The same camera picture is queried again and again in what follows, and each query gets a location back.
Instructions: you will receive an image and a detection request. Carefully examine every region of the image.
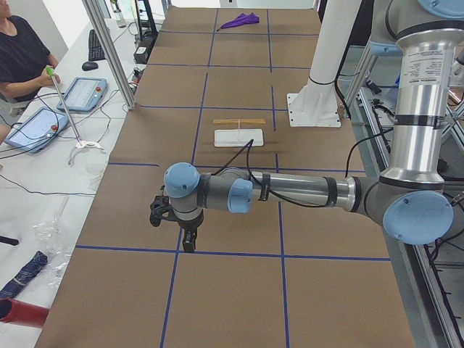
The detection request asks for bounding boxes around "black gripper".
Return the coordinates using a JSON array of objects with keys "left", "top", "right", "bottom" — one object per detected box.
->
[{"left": 178, "top": 214, "right": 204, "bottom": 252}]

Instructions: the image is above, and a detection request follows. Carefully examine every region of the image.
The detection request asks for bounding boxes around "purple microfiber towel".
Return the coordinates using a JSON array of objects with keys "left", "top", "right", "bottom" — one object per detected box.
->
[{"left": 217, "top": 12, "right": 260, "bottom": 31}]

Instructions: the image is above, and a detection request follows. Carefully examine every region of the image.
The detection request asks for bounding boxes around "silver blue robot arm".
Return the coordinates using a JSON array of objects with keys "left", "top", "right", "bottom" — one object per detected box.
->
[{"left": 150, "top": 1, "right": 463, "bottom": 252}]

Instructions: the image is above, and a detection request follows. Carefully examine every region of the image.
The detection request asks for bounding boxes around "white wooden towel rack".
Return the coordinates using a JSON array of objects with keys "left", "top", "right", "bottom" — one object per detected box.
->
[{"left": 212, "top": 118, "right": 265, "bottom": 148}]

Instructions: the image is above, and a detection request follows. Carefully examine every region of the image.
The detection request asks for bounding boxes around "reacher grabber tool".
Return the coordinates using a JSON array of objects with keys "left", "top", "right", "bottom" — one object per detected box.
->
[{"left": 45, "top": 65, "right": 104, "bottom": 167}]

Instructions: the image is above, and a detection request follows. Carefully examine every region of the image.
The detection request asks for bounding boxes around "crumpled clear plastic bag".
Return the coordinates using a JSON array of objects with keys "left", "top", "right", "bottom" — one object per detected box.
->
[{"left": 33, "top": 196, "right": 73, "bottom": 289}]

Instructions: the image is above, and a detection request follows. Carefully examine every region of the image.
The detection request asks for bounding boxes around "folded dark blue umbrella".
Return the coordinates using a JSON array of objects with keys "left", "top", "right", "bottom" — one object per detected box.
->
[{"left": 1, "top": 251, "right": 48, "bottom": 299}]

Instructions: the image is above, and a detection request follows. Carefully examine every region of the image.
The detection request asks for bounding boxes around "far blue teach pendant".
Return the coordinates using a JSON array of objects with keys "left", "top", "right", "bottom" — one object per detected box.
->
[{"left": 63, "top": 77, "right": 108, "bottom": 112}]

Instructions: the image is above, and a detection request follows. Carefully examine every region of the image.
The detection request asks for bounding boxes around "blue teach pendant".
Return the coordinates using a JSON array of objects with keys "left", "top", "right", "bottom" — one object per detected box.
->
[
  {"left": 63, "top": 77, "right": 108, "bottom": 112},
  {"left": 4, "top": 107, "right": 68, "bottom": 153}
]

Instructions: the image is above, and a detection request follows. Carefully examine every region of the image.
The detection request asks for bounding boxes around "near blue teach pendant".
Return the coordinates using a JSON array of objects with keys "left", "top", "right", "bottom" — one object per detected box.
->
[{"left": 4, "top": 107, "right": 68, "bottom": 153}]

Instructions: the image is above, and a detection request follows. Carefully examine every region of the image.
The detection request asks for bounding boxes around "black power adapter box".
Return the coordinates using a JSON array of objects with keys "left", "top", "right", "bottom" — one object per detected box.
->
[{"left": 133, "top": 46, "right": 149, "bottom": 65}]

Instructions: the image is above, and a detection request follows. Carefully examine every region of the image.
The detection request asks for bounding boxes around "red cylinder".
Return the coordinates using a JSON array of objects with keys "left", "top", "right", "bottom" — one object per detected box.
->
[{"left": 1, "top": 298, "right": 49, "bottom": 328}]

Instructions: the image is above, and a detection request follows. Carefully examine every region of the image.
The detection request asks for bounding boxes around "black computer mouse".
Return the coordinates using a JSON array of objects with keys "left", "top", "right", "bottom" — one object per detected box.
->
[{"left": 81, "top": 61, "right": 99, "bottom": 71}]

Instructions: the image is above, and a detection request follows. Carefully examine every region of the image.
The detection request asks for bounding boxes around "black keyboard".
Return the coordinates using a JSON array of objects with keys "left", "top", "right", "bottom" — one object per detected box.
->
[{"left": 88, "top": 29, "right": 105, "bottom": 62}]

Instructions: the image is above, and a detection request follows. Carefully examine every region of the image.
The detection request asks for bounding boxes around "person in black shirt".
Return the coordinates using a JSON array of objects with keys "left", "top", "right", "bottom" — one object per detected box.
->
[{"left": 1, "top": 1, "right": 59, "bottom": 102}]

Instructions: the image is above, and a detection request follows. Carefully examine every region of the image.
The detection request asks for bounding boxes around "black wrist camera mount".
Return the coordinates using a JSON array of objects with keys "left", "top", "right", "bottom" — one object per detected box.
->
[{"left": 149, "top": 185, "right": 178, "bottom": 228}]

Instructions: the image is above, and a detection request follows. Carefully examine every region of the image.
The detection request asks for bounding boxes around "black braided camera cable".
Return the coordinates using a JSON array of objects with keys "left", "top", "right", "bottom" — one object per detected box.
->
[{"left": 211, "top": 138, "right": 392, "bottom": 208}]

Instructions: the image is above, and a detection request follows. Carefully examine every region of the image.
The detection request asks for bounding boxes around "white camera mast pedestal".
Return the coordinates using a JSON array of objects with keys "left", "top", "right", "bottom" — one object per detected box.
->
[{"left": 287, "top": 0, "right": 361, "bottom": 128}]

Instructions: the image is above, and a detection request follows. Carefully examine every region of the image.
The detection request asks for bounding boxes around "aluminium frame post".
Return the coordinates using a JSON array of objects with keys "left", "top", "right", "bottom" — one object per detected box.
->
[{"left": 83, "top": 0, "right": 136, "bottom": 110}]

